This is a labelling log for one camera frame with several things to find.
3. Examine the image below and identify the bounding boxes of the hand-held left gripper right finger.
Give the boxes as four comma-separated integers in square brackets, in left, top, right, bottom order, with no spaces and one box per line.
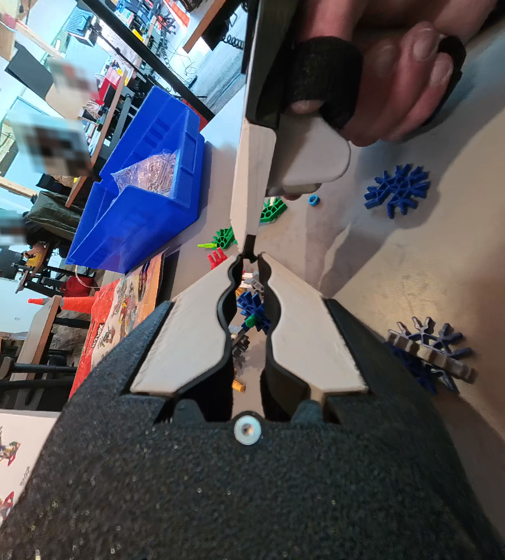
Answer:
[257,251,368,401]

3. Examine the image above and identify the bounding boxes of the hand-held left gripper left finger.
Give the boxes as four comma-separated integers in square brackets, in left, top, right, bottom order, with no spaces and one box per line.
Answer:
[129,253,243,397]

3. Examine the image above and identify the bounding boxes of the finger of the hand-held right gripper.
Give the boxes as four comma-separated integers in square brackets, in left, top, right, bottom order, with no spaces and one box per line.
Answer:
[229,0,278,255]

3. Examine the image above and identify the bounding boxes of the green toy connector chain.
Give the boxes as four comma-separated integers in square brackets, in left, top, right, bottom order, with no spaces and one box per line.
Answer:
[197,196,287,250]

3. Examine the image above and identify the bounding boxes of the multicoloured construction toy model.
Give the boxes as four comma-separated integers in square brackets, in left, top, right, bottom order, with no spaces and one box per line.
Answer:
[207,246,271,360]

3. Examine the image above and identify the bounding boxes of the person's right hand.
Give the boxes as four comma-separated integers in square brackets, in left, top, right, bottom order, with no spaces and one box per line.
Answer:
[287,0,498,148]

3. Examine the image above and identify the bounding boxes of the orange toy package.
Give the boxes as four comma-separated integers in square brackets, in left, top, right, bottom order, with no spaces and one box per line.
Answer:
[68,251,165,399]

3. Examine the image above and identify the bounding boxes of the clear plastic bag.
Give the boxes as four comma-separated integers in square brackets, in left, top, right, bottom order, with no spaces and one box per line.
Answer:
[110,149,179,193]

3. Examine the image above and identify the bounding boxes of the blue storage bin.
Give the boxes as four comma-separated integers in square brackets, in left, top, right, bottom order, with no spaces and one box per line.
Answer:
[64,85,206,273]

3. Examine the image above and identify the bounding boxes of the black metal pole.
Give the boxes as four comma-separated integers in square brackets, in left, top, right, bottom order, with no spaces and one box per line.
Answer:
[79,0,215,121]

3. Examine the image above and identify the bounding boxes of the orange traffic cone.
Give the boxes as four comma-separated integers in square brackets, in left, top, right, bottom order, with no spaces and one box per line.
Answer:
[26,293,95,315]

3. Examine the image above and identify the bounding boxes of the blue and grey snowflake connectors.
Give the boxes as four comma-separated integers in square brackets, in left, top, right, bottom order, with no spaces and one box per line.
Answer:
[382,315,476,394]

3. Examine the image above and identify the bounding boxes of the blue snowflake connector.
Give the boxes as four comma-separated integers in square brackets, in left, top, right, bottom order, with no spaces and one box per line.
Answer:
[363,163,431,218]

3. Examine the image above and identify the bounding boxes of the grey side table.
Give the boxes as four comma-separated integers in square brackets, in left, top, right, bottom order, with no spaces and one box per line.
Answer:
[8,295,63,382]

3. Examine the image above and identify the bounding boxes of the toy instruction sheet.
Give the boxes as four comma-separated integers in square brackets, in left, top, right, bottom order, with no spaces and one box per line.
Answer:
[0,409,60,544]

